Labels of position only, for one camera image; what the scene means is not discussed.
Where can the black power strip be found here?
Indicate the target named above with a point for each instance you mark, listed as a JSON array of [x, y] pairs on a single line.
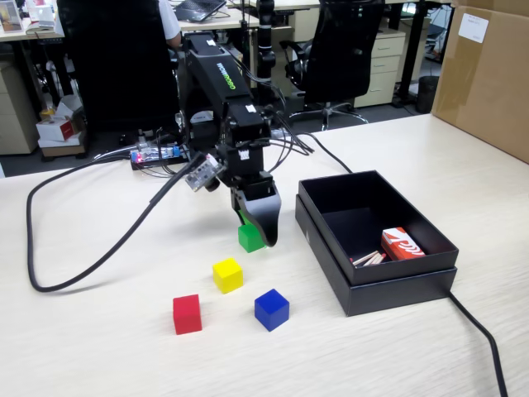
[[165, 165]]

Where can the clear wrist camera module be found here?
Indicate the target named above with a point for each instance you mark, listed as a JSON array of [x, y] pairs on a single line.
[[202, 171]]

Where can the green wooden cube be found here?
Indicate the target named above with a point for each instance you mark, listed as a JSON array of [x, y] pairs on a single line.
[[248, 240]]

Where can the black cardboard box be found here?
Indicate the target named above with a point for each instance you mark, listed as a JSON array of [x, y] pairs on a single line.
[[351, 231]]

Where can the white red carton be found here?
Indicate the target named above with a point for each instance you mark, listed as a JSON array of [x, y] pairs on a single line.
[[58, 130]]

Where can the large brown cardboard box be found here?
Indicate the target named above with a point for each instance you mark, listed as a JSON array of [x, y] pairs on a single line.
[[487, 91]]

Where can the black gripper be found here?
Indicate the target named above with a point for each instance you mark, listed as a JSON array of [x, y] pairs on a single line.
[[252, 184]]

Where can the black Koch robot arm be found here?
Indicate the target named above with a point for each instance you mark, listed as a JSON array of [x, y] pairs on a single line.
[[219, 78]]

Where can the black trash bin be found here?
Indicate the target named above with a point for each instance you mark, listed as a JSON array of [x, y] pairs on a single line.
[[428, 95]]

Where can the black solid-back office chair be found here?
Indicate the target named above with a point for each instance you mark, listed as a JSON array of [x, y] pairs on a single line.
[[120, 62]]

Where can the light wood office desk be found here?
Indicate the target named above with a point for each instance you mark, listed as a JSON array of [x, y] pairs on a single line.
[[219, 24], [25, 36]]

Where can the small photo frame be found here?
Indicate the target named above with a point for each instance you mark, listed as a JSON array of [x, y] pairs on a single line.
[[11, 15]]

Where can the black articulated pole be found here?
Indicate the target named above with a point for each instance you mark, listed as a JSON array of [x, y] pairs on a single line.
[[265, 41]]

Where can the wooden match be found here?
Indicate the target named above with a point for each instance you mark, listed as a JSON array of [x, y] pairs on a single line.
[[374, 261], [370, 258], [363, 256]]

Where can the beige drawer cabinet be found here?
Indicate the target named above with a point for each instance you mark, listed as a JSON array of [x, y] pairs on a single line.
[[384, 70]]

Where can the beige plain cabinet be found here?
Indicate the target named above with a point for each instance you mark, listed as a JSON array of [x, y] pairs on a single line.
[[16, 116]]

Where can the red wooden cube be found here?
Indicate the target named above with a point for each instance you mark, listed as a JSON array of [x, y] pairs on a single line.
[[188, 316]]

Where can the blue motor controller board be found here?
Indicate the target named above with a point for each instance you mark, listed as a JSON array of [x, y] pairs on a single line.
[[159, 153]]

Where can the white shipping label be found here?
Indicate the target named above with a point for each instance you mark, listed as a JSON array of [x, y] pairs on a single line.
[[475, 27]]

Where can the black laptop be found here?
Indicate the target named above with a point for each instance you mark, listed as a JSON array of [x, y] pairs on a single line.
[[198, 9]]

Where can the white box with red mark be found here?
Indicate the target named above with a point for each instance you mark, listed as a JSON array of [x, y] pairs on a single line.
[[41, 11]]

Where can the yellow wooden cube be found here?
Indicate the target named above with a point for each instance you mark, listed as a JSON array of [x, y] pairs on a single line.
[[227, 277]]

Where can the orange white matchbox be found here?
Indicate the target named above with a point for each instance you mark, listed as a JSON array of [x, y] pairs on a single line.
[[403, 246]]

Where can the black open box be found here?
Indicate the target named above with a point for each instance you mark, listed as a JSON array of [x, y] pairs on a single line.
[[396, 295]]

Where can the person in white shirt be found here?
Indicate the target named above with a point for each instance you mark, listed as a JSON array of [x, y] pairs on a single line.
[[168, 16]]

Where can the blue wooden cube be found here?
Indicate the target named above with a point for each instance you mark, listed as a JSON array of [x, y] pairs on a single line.
[[270, 312]]

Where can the black mesh office chair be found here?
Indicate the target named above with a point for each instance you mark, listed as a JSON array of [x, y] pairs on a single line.
[[343, 49]]

